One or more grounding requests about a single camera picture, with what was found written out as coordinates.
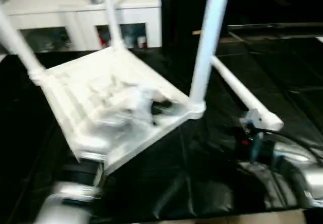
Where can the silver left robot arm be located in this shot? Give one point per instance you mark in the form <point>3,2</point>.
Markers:
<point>70,198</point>

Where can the white flat board strip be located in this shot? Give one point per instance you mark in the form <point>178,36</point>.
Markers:
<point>320,40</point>

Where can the long black bar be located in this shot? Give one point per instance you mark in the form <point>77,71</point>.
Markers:
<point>277,27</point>

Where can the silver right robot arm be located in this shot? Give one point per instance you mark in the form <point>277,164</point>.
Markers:
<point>290,158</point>

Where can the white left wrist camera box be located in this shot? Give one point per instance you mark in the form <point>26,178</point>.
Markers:
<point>141,100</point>

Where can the white plastic table leg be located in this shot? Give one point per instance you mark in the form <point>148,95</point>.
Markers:
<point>242,90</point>
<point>209,45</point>
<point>112,14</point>
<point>17,45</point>

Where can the red and white bottle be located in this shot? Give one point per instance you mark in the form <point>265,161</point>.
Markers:
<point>102,37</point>

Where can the black mat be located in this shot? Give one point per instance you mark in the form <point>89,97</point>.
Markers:
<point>189,171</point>

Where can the yellow label sticker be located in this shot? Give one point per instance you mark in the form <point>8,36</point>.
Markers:
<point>196,32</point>

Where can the white cabinet with glass doors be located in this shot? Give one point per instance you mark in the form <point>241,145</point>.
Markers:
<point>63,12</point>

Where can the white plastic table top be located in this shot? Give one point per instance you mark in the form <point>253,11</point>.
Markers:
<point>88,87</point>

